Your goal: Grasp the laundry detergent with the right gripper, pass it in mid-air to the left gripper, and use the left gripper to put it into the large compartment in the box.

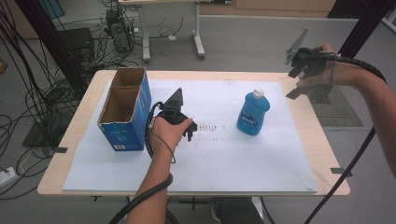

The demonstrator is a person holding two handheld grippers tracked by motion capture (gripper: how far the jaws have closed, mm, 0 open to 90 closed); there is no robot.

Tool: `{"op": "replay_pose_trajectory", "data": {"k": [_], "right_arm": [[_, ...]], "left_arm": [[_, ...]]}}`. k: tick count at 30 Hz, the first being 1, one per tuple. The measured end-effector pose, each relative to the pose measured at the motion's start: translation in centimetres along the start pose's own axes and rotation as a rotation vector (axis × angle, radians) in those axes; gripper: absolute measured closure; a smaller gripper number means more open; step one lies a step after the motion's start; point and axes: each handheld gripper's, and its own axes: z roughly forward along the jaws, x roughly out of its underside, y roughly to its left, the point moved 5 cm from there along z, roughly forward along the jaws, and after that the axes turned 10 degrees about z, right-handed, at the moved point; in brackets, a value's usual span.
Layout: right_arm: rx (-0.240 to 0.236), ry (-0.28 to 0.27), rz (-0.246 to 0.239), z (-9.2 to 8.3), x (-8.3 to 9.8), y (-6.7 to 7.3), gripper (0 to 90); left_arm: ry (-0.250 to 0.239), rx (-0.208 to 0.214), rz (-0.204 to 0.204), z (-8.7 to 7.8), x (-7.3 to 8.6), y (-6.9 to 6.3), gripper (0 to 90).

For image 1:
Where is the black square case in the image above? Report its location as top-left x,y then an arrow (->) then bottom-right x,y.
57,27 -> 95,65

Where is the black corrugated left gripper cable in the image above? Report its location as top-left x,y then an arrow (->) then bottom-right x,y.
108,101 -> 175,224

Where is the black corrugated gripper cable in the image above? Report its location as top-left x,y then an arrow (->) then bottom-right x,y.
108,101 -> 175,224
303,53 -> 388,224

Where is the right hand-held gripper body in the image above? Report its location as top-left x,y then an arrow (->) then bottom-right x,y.
284,26 -> 339,79

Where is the white sheet mat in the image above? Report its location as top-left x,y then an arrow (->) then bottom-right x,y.
62,78 -> 318,195

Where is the person's dark trouser leg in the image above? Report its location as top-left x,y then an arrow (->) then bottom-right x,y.
210,196 -> 266,224

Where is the tangle of black floor cables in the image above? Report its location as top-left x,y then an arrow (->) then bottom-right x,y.
0,0 -> 188,201

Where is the white metal desk frame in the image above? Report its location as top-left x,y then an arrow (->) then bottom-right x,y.
119,0 -> 206,62

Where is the blue board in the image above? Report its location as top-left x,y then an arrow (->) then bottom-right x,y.
38,0 -> 66,21

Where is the wooden cabinet base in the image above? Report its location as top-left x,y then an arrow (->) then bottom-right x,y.
199,0 -> 337,19

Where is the blue cardboard box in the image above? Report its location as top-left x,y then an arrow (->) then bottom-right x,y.
96,66 -> 153,153

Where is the black computer tower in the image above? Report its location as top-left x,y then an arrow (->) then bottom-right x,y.
105,8 -> 135,54

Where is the person's right hand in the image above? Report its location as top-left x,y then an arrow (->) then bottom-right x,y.
295,43 -> 365,91

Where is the black metal frame post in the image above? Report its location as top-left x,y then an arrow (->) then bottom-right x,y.
307,0 -> 396,105
13,0 -> 86,91

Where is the dark grid floor mat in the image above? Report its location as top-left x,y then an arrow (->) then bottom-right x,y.
306,85 -> 364,128

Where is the white power strip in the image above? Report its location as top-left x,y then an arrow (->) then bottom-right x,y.
0,166 -> 17,189

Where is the black corrugated right gripper cable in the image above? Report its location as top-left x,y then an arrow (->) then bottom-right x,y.
303,53 -> 388,224

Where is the person's left hand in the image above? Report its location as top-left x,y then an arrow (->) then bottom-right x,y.
149,117 -> 194,159

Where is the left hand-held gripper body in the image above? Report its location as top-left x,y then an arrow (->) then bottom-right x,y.
156,88 -> 191,125

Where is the blue detergent bottle white cap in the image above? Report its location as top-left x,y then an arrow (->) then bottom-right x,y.
235,88 -> 272,137

